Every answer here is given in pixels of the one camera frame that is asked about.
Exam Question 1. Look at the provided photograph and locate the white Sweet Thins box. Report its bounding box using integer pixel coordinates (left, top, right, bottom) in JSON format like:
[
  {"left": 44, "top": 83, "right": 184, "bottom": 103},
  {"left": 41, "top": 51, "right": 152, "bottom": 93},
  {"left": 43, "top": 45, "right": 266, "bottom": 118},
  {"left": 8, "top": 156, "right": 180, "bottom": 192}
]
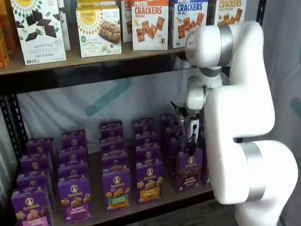
[{"left": 10, "top": 0, "right": 67, "bottom": 66}]

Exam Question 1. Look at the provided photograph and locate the purple box magenta patch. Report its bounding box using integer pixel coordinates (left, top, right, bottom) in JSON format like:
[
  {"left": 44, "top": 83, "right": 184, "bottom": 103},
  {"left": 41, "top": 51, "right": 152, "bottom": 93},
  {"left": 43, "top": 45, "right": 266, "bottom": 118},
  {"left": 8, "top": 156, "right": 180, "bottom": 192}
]
[{"left": 57, "top": 178, "right": 93, "bottom": 225}]

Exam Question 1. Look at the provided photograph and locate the yellow pretzel crackers box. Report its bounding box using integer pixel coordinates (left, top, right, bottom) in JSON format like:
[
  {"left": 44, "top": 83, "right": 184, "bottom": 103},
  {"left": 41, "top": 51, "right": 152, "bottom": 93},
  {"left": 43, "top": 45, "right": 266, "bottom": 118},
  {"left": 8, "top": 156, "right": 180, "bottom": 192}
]
[{"left": 214, "top": 0, "right": 248, "bottom": 27}]

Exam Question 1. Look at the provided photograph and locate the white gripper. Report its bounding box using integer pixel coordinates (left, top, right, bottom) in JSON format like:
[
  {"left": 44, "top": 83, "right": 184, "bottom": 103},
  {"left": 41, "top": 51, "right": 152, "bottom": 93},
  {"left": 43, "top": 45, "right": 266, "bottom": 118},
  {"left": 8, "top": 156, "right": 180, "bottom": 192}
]
[{"left": 187, "top": 116, "right": 203, "bottom": 142}]

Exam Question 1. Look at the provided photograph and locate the purple box brown patch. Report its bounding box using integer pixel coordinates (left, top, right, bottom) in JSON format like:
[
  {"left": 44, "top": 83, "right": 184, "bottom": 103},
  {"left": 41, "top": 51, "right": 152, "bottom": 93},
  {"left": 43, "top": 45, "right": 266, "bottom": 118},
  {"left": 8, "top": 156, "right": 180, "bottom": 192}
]
[{"left": 176, "top": 149, "right": 204, "bottom": 194}]

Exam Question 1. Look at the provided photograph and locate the white cracker box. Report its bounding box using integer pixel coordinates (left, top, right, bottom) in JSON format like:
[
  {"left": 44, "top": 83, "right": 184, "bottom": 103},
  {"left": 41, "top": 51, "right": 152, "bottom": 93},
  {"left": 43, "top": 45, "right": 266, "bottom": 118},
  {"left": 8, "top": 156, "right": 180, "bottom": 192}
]
[{"left": 120, "top": 0, "right": 133, "bottom": 43}]

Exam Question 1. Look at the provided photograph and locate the purple box teal patch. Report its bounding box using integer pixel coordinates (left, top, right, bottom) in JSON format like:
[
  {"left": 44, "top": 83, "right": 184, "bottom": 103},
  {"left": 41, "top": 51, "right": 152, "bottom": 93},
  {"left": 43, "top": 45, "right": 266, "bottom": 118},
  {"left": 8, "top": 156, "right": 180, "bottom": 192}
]
[{"left": 201, "top": 150, "right": 213, "bottom": 187}]

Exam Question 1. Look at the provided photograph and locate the purple box green patch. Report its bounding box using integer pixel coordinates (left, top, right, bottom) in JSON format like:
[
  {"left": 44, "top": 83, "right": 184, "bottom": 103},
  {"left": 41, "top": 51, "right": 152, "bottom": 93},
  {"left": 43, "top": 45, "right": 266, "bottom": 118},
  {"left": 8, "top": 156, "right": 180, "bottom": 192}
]
[{"left": 102, "top": 169, "right": 132, "bottom": 214}]

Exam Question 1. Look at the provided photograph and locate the blue pretzel crackers box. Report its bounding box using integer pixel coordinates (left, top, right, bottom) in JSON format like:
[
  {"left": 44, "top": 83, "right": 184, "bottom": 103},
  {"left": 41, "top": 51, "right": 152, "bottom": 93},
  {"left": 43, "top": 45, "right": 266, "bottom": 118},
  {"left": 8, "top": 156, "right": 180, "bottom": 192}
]
[{"left": 168, "top": 0, "right": 210, "bottom": 49}]

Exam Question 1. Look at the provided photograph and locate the orange snack box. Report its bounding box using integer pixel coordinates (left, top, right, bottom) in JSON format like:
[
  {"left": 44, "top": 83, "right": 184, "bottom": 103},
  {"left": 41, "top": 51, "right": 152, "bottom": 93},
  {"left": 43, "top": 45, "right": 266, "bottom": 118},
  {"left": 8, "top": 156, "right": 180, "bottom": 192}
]
[{"left": 0, "top": 0, "right": 15, "bottom": 69}]

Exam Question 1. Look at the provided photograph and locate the orange pretzel crackers box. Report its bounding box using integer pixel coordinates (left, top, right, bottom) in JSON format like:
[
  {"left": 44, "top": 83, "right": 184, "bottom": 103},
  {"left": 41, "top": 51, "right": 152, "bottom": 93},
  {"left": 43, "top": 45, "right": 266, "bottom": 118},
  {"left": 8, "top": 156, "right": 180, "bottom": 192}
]
[{"left": 131, "top": 0, "right": 170, "bottom": 52}]

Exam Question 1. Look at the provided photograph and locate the purple box orange label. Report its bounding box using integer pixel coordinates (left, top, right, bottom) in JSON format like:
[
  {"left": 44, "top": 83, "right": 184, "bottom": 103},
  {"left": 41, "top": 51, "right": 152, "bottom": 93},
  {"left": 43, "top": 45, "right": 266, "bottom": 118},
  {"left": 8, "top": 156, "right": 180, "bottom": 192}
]
[{"left": 135, "top": 145, "right": 162, "bottom": 165}]

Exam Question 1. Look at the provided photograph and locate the yellow Simple Mills bar box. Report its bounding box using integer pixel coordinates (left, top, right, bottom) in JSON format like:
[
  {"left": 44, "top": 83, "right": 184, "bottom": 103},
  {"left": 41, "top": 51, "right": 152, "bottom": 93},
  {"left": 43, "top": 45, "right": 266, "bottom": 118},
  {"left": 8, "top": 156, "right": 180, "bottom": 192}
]
[{"left": 75, "top": 6, "right": 123, "bottom": 58}]

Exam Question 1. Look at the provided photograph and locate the black metal shelf frame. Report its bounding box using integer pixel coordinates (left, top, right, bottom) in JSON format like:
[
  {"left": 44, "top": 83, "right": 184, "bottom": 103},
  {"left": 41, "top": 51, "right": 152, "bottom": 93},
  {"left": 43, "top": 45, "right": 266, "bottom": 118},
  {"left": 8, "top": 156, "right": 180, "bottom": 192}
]
[{"left": 0, "top": 0, "right": 268, "bottom": 226}]

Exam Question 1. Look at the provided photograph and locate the white snack box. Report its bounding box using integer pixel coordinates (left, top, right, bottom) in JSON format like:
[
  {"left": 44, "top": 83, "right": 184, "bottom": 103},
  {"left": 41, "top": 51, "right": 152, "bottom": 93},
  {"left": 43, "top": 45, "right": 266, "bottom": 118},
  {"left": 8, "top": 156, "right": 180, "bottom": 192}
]
[{"left": 57, "top": 0, "right": 71, "bottom": 51}]

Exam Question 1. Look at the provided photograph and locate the white backdrop sheet teal logo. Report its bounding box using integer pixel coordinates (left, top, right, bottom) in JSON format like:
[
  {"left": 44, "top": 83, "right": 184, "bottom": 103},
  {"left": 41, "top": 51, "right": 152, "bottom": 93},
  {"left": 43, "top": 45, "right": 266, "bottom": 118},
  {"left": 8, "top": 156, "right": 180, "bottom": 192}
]
[
  {"left": 16, "top": 75, "right": 190, "bottom": 143},
  {"left": 262, "top": 0, "right": 301, "bottom": 226}
]

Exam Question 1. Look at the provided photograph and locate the purple Annie's box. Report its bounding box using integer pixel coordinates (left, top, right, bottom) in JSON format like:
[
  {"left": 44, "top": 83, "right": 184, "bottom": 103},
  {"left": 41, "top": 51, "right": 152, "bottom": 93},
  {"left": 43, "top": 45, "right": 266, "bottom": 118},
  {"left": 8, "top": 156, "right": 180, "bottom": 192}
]
[
  {"left": 159, "top": 113, "right": 181, "bottom": 129},
  {"left": 16, "top": 169, "right": 53, "bottom": 189},
  {"left": 132, "top": 118, "right": 158, "bottom": 136},
  {"left": 99, "top": 121, "right": 125, "bottom": 141},
  {"left": 164, "top": 126, "right": 186, "bottom": 143},
  {"left": 101, "top": 153, "right": 130, "bottom": 173},
  {"left": 99, "top": 137, "right": 127, "bottom": 156},
  {"left": 168, "top": 137, "right": 189, "bottom": 180},
  {"left": 133, "top": 132, "right": 161, "bottom": 149},
  {"left": 58, "top": 147, "right": 88, "bottom": 167},
  {"left": 60, "top": 129, "right": 87, "bottom": 149},
  {"left": 19, "top": 152, "right": 52, "bottom": 174},
  {"left": 57, "top": 163, "right": 89, "bottom": 181},
  {"left": 26, "top": 137, "right": 56, "bottom": 156}
]

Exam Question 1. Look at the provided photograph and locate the purple box orange patch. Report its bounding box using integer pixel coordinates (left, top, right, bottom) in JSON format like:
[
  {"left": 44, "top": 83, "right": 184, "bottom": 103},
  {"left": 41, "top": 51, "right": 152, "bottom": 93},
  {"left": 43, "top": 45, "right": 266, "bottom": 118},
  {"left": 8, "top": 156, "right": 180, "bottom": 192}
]
[{"left": 135, "top": 161, "right": 165, "bottom": 205}]

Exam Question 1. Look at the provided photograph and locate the purple box pink patch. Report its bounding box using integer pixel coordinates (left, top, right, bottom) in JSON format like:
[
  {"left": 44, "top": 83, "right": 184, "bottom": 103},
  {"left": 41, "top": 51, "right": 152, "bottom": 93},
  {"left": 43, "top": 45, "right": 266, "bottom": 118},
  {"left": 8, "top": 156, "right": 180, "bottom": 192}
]
[{"left": 10, "top": 185, "right": 54, "bottom": 226}]

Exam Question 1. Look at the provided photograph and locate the brown wooden shelf board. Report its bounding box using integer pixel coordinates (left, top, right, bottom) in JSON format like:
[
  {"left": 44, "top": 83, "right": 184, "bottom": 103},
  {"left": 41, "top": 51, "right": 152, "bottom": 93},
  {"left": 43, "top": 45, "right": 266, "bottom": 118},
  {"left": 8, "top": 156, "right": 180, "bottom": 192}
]
[
  {"left": 50, "top": 131, "right": 218, "bottom": 226},
  {"left": 0, "top": 41, "right": 196, "bottom": 76}
]

